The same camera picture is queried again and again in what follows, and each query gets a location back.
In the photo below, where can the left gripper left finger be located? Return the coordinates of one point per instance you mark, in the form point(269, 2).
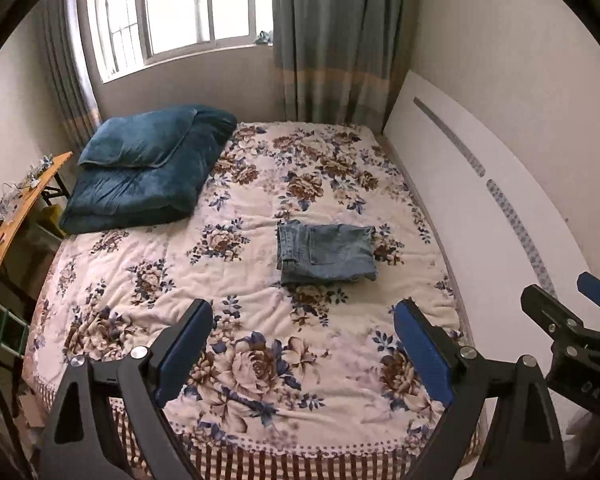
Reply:
point(80, 439)

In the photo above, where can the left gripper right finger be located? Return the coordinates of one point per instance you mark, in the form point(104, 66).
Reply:
point(523, 441)

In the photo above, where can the blue denim pants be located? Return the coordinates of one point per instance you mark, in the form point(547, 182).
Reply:
point(324, 253)

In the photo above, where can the white headboard panel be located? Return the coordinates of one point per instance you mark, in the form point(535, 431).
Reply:
point(498, 230)

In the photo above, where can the floral bed blanket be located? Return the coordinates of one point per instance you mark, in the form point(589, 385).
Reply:
point(298, 381)

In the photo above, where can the wooden side desk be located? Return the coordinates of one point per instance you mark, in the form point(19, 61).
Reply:
point(50, 186)

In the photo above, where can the teal folded comforter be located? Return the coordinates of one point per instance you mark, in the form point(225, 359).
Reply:
point(116, 198)

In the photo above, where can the teal pillow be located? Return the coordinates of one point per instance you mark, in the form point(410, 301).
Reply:
point(141, 141)

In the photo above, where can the right teal curtain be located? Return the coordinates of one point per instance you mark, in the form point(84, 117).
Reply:
point(337, 61)

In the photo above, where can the teal curtain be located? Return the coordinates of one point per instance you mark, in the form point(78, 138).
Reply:
point(337, 61)
point(63, 52)

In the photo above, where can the small object on windowsill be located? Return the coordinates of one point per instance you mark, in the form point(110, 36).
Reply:
point(264, 38)

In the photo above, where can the left teal curtain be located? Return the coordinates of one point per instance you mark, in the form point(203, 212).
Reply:
point(63, 52)

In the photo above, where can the window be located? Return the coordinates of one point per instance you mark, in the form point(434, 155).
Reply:
point(129, 35)

